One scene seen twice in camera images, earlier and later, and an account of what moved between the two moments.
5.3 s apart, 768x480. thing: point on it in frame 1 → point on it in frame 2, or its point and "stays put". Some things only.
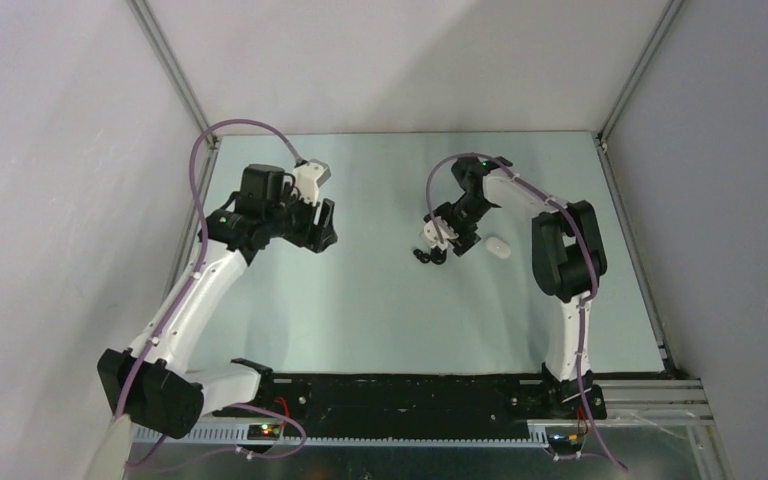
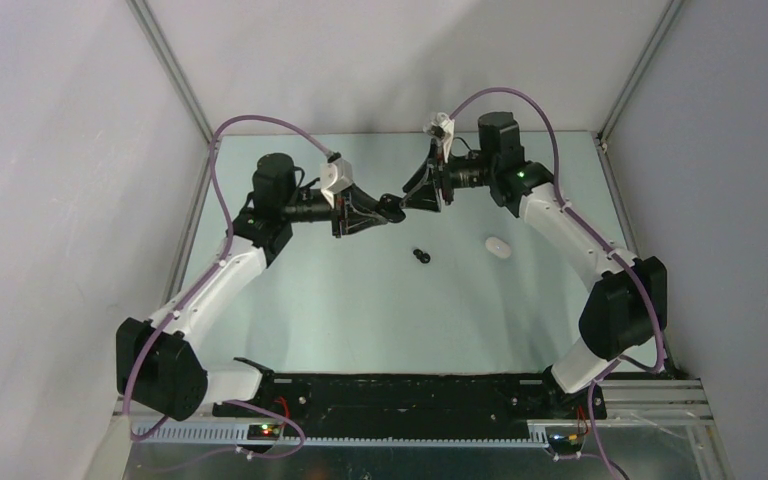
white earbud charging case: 498,248 stays put
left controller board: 263,431 stays put
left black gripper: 326,234 → 344,212
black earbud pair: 422,257 stays put
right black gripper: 445,211 → 428,197
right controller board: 565,443 stays put
